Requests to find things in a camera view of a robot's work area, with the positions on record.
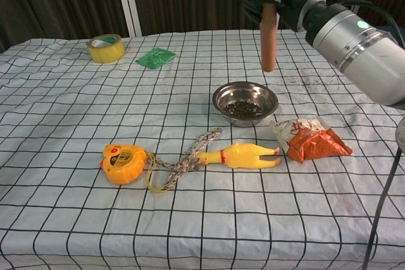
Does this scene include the yellow tape measure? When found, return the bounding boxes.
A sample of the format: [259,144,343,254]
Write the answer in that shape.
[101,143,159,194]

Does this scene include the yellow tape roll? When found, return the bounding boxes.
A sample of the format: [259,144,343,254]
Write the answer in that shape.
[87,34,125,64]

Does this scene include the white checkered tablecloth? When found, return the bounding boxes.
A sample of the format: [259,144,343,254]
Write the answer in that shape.
[0,28,405,270]

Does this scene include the yellow rubber chicken toy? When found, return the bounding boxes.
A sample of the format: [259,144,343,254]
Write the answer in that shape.
[196,142,282,169]

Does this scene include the orange white snack packet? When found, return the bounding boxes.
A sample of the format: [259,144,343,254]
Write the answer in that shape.
[270,116,353,163]

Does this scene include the braided beige rope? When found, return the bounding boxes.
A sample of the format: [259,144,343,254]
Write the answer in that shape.
[158,127,223,191]

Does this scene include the stainless steel bowl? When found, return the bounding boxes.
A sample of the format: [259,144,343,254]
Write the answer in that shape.
[211,82,279,128]

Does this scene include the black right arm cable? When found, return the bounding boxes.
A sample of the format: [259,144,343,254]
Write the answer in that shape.
[340,0,405,270]

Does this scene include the wooden rolling pin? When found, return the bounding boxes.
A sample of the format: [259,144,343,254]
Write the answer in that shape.
[256,0,279,72]

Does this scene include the green foil packet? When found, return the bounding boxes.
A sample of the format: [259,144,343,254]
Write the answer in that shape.
[135,47,177,69]

